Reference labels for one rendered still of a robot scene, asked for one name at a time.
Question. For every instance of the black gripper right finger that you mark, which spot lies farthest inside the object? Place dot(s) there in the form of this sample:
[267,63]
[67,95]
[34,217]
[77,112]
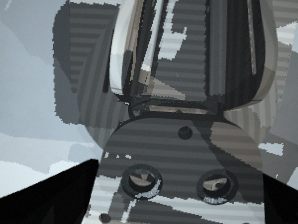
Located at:
[280,202]

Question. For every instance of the white metal plate with two round holes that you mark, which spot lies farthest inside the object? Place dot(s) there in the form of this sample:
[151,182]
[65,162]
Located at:
[180,158]

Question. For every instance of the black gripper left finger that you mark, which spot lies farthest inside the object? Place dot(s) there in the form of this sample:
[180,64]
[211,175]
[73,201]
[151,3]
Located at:
[60,199]

